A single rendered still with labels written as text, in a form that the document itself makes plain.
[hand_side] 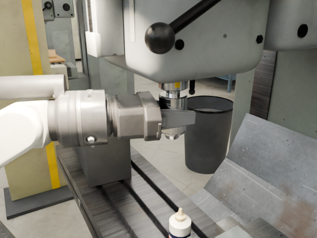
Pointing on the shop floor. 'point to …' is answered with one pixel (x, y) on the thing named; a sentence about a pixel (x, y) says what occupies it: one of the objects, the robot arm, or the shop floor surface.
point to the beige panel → (11, 206)
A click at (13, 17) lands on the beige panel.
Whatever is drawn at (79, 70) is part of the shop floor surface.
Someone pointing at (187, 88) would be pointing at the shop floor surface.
